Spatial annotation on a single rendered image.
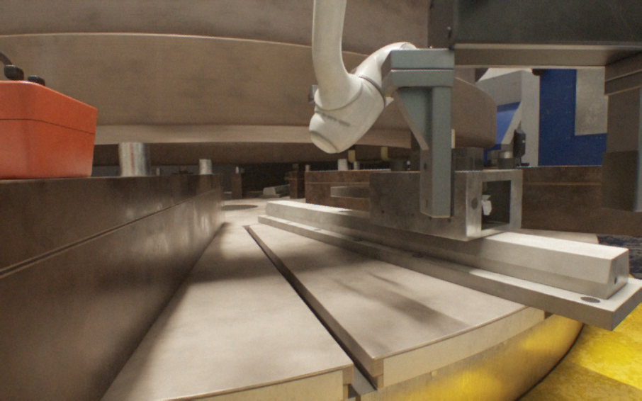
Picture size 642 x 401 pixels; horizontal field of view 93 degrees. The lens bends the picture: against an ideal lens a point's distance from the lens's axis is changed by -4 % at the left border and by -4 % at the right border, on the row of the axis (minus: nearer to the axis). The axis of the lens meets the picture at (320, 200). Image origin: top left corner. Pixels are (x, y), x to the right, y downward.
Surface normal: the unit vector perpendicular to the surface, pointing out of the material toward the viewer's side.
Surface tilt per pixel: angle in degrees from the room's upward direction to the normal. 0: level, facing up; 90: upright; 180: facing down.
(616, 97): 90
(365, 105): 102
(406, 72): 90
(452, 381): 90
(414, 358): 90
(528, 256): 72
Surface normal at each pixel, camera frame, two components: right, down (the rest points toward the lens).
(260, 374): -0.03, -1.00
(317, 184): -0.57, 0.09
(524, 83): 0.51, 0.07
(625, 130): -1.00, 0.03
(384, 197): -0.84, 0.07
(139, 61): 0.18, 0.08
